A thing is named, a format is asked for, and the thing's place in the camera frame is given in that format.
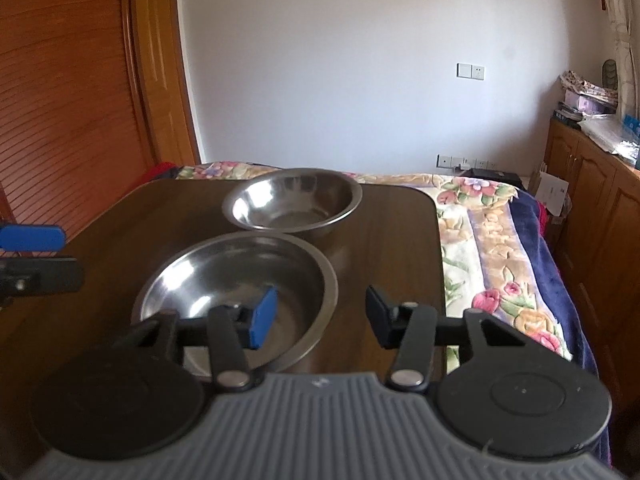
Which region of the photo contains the white wall socket strip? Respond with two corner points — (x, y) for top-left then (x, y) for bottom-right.
(436, 154), (494, 171)

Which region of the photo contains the black flat device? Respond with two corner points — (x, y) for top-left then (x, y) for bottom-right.
(457, 168), (522, 187)

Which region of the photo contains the stainless steel bowl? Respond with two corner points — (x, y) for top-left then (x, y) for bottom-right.
(131, 232), (340, 383)
(221, 168), (363, 246)

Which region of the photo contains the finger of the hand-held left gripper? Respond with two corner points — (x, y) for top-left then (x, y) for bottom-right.
(0, 224), (67, 254)
(0, 257), (85, 307)

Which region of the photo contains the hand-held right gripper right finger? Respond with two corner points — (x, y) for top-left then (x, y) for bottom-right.
(365, 285), (531, 395)

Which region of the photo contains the pile of boxes and papers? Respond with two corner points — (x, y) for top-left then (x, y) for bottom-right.
(554, 69), (640, 168)

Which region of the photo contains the red knitted cloth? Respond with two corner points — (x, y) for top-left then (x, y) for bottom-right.
(139, 161), (179, 184)

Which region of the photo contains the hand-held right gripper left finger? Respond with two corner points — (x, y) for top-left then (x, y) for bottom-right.
(112, 285), (279, 395)

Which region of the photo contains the wooden cabinet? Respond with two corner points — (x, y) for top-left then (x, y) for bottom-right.
(542, 117), (640, 401)

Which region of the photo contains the patterned curtain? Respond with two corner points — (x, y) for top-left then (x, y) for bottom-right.
(597, 0), (640, 128)

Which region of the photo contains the floral bedspread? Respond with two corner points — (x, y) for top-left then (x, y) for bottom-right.
(175, 160), (601, 378)

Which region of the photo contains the white paper sheet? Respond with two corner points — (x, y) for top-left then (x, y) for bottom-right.
(530, 162), (571, 217)

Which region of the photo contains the wooden louvered wardrobe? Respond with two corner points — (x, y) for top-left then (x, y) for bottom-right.
(0, 0), (202, 266)

